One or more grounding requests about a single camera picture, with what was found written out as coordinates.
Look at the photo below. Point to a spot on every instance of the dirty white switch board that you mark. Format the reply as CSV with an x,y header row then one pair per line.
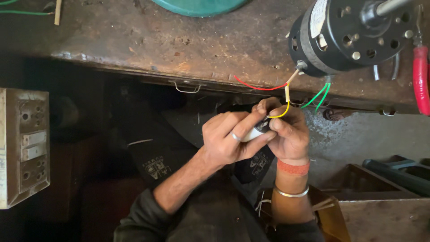
x,y
23,148

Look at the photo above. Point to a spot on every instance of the person's left hand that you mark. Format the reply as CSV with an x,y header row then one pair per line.
x,y
221,141

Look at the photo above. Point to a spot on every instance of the wooden stick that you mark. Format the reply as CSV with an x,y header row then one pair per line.
x,y
58,13

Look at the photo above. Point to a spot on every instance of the grey metal clamp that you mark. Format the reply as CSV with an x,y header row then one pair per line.
x,y
396,67

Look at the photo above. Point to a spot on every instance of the silver bangle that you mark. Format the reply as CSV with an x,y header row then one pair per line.
x,y
291,194

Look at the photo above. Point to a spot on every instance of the white and black capacitor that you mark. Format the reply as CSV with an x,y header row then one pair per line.
x,y
252,134

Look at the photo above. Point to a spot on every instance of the person's right hand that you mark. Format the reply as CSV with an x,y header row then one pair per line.
x,y
292,137

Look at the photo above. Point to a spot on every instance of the dark grey sweater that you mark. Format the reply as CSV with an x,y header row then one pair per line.
x,y
141,223

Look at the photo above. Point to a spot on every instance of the dark blue tool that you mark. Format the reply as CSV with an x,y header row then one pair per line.
x,y
396,174

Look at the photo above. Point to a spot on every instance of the orange wrist thread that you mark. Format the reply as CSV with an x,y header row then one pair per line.
x,y
293,168

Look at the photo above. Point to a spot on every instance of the teal round base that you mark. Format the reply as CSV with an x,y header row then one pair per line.
x,y
198,7

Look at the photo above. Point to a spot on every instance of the black electric motor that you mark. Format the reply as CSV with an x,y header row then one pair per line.
x,y
349,37

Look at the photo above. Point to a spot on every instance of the black printed footwear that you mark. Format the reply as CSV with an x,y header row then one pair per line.
x,y
156,164
257,166

